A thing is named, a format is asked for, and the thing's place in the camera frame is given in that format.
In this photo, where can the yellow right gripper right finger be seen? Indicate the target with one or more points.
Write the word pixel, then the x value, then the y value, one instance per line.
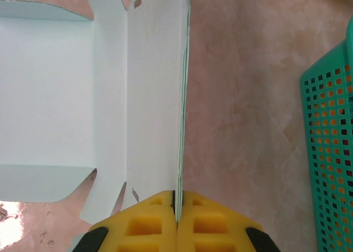
pixel 215 230

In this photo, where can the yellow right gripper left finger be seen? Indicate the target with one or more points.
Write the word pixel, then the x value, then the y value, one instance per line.
pixel 154 227

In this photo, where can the light blue paper box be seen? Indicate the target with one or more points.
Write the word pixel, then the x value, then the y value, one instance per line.
pixel 55 97

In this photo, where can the teal plastic basket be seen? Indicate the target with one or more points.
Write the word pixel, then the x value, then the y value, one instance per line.
pixel 331 152

